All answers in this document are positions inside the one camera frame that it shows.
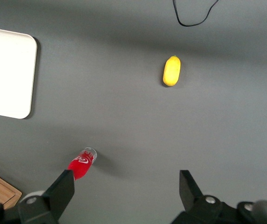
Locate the yellow lemon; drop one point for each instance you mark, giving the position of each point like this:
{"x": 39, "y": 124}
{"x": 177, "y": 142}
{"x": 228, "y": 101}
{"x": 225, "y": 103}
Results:
{"x": 171, "y": 71}

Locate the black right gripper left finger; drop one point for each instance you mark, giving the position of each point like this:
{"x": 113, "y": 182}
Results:
{"x": 54, "y": 200}

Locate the red cola bottle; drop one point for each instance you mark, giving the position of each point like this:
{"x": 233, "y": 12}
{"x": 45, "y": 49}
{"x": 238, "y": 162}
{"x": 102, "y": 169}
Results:
{"x": 81, "y": 164}

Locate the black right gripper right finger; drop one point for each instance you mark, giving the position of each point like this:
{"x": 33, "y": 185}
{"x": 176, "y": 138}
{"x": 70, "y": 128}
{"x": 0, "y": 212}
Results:
{"x": 194, "y": 205}

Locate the beige rectangular tray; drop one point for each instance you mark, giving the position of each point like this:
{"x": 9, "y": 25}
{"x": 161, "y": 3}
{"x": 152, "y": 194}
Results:
{"x": 7, "y": 72}

